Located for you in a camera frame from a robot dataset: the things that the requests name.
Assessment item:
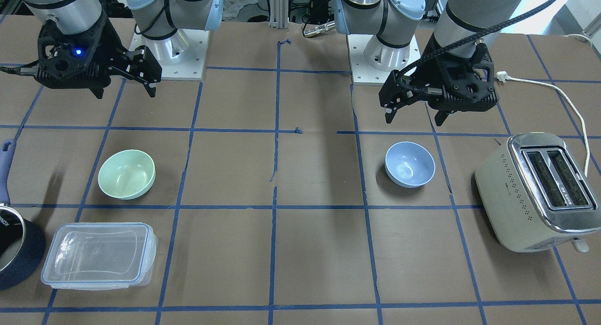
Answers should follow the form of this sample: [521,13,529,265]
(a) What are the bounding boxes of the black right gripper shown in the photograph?
[37,11,163,100]

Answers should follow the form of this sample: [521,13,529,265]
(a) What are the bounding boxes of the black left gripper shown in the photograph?
[378,39,498,126]

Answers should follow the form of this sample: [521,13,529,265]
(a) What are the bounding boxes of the green bowl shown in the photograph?
[97,149,156,200]

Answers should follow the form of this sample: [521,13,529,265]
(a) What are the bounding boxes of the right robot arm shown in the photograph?
[1,0,224,99]

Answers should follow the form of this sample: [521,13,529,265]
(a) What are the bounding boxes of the blue bowl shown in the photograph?
[385,141,436,188]

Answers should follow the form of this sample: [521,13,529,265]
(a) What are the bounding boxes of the cream toaster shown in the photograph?
[474,132,601,253]

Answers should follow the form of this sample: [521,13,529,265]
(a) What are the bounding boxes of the clear plastic food container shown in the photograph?
[41,222,158,291]

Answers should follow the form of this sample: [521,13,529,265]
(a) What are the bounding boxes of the blue saucepan with glass lid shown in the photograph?
[0,139,46,290]

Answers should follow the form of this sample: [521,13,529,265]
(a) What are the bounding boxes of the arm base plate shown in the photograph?
[347,35,421,85]
[129,29,212,81]

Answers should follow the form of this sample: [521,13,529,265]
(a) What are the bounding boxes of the white toaster power cable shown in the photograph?
[496,34,599,178]

